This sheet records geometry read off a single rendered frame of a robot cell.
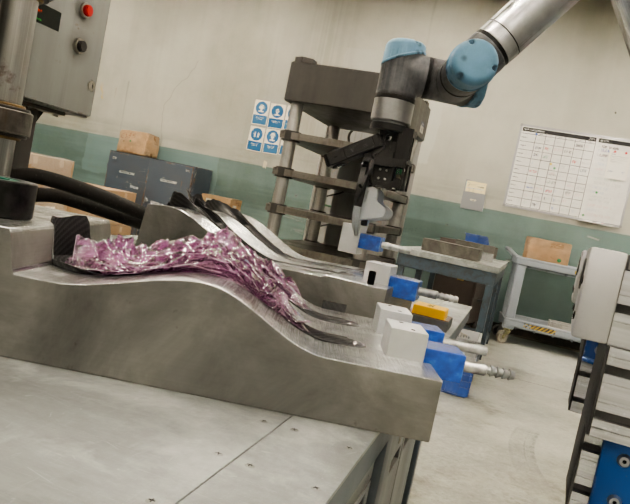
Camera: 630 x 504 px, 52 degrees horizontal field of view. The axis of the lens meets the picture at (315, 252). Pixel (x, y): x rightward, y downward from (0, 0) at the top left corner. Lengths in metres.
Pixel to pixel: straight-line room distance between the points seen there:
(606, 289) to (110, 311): 0.46
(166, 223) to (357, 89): 4.11
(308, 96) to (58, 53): 3.67
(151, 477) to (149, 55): 8.71
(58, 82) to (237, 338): 1.10
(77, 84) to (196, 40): 7.17
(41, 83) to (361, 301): 0.93
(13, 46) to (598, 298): 1.03
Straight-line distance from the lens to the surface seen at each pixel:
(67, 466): 0.43
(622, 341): 0.69
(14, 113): 1.28
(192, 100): 8.60
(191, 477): 0.43
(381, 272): 0.90
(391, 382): 0.57
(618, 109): 7.55
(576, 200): 7.38
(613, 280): 0.69
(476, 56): 1.09
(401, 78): 1.22
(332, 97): 5.05
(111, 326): 0.58
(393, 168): 1.19
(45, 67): 1.55
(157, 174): 8.08
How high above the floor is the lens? 0.98
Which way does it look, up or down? 4 degrees down
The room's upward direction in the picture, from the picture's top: 12 degrees clockwise
